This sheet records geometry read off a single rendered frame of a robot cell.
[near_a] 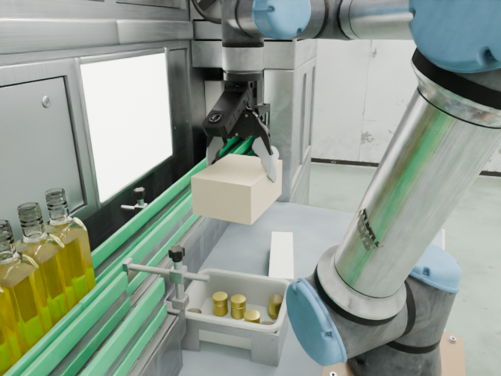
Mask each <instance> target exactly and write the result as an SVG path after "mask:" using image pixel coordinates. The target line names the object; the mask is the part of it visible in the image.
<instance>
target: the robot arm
mask: <svg viewBox="0 0 501 376"><path fill-rule="evenodd" d="M220 5H221V36H222V53H221V57H222V59H223V70H225V71H226V72H224V80H226V81H232V82H233V86H227V87H226V89H225V90H224V92H223V93H222V94H221V96H220V98H219V99H218V100H217V102H216V103H215V105H214V106H213V108H212V109H211V111H210V112H209V114H208V115H207V117H206V118H205V120H204V121H203V122H202V126H203V128H204V131H205V133H206V135H207V136H208V139H207V167H208V166H210V165H212V164H214V163H215V161H216V159H218V157H219V153H220V151H221V150H222V149H223V148H224V147H225V146H226V145H227V136H229V139H232V138H234V137H242V138H243V140H244V141H246V140H248V139H249V136H254V138H255V140H254V142H253V145H252V149H253V151H254V153H255V154H257V155H258V156H259V158H260V160H261V164H262V166H263V167H264V168H265V171H266V173H267V177H268V178H269V179H270V180H271V181H272V182H273V183H275V182H276V181H277V164H276V162H277V159H278V157H279V152H278V150H277V149H276V148H275V147H273V146H271V135H270V133H269V130H270V108H271V104H267V103H262V72H261V71H262V70H263V69H264V38H271V39H275V40H285V39H324V40H343V41H351V40H414V43H415V45H416V46H417V47H416V49H415V52H414V54H413V55H412V59H411V65H412V68H413V71H414V73H415V75H416V78H417V82H418V86H417V88H416V90H415V92H414V94H413V96H412V98H411V100H410V102H409V104H408V106H407V108H406V110H405V112H404V114H403V117H402V119H401V120H400V123H399V125H398V126H397V129H396V131H395V132H394V135H393V137H392V138H391V141H390V143H389V144H388V147H387V149H386V151H385V153H384V155H383V157H382V159H381V161H380V163H379V165H378V167H377V169H376V171H375V173H374V176H373V177H372V180H371V182H370V184H369V186H368V188H367V190H366V192H365V194H364V196H363V198H362V200H361V202H360V204H359V206H358V208H357V210H356V213H355V215H354V217H353V219H352V221H351V223H350V225H349V227H348V229H347V231H346V233H345V235H344V237H343V239H342V241H341V244H338V245H334V246H332V247H330V248H328V249H327V250H326V251H325V252H324V253H323V254H322V255H321V257H320V259H319V261H318V263H317V265H316V267H315V270H314V272H313V273H312V274H311V275H310V276H309V277H306V278H298V279H297V280H296V281H293V282H291V283H290V284H289V286H288V288H287V290H286V308H287V312H288V315H289V321H290V323H291V325H292V329H293V331H294V334H295V336H296V337H297V340H298V342H299V343H300V345H301V346H302V348H303V350H304V351H305V352H306V353H307V354H308V355H309V357H310V358H311V359H313V360H314V361H315V362H316V363H318V364H320V365H322V366H331V365H334V364H336V363H345V362H348V365H349V367H350V370H351V371H352V373H353V374H354V376H442V365H441V351H440V341H441V337H442V335H443V333H444V329H445V327H446V324H447V320H448V318H449V315H450V311H451V309H452V306H453V302H454V300H455V297H456V293H457V292H459V290H460V286H459V284H460V280H461V275H462V270H461V267H460V265H459V262H458V261H457V260H456V259H455V258H454V257H453V256H452V255H451V254H450V253H448V252H447V251H445V250H444V249H442V248H440V247H438V246H436V245H434V244H432V243H431V242H432V241H433V240H434V238H435V236H436V235H437V233H438V232H439V231H440V229H441V228H442V226H443V225H444V223H445V222H446V221H447V220H448V218H449V217H450V215H451V213H452V212H453V211H454V210H455V208H456V206H457V205H458V204H459V202H460V201H461V199H462V198H463V197H464V195H465V193H466V192H467V191H468V190H469V188H470V186H471V185H472V183H473V182H474V181H475V180H476V178H477V176H478V175H479V173H480V172H481V171H482V169H483V168H484V167H485V165H486V163H487V162H488V161H489V160H490V158H491V156H492V155H493V153H494V152H495V151H496V150H497V148H498V146H499V145H500V143H501V0H220ZM267 112H268V124H267V125H266V114H267ZM264 114H265V120H262V115H264Z"/></svg>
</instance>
